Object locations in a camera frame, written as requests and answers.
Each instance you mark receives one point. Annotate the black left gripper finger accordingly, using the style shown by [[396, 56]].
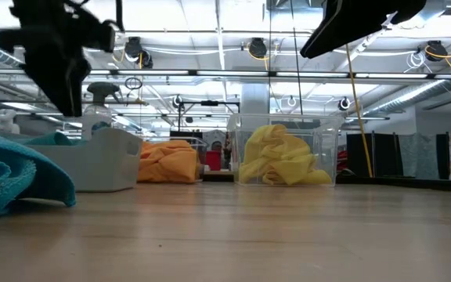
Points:
[[76, 82], [51, 78]]

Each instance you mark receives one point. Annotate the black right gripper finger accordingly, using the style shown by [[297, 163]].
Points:
[[335, 31]]

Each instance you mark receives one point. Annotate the small blue microfiber towel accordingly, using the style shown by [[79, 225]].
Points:
[[14, 172]]

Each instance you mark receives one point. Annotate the orange microfiber towel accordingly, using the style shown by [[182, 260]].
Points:
[[167, 150], [170, 174]]

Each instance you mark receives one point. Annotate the yellow microfiber towel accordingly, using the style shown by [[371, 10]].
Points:
[[272, 145], [288, 174]]

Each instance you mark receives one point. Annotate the white spray bottle grey trigger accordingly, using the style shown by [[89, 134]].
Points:
[[100, 92]]

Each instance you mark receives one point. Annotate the white bottle shaped object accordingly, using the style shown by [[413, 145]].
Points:
[[6, 121]]

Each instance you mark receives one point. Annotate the grey plastic basket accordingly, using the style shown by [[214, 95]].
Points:
[[104, 164]]

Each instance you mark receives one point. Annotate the tall clear plastic bin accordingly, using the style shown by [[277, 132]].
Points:
[[327, 141]]

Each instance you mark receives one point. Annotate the long ceiling light strip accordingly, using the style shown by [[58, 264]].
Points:
[[229, 73]]

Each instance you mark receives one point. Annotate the black partition panel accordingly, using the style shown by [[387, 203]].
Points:
[[382, 156]]

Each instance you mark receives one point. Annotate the shallow clear plastic bin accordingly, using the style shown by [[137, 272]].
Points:
[[202, 150]]

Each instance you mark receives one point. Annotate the grey hanging cloth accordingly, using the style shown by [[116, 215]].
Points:
[[419, 156]]

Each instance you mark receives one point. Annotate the red box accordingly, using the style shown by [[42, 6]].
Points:
[[213, 161]]

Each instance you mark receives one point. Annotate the silver ventilation duct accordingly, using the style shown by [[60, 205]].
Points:
[[405, 96]]

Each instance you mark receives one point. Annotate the black rig frame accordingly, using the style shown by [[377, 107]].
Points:
[[210, 103]]

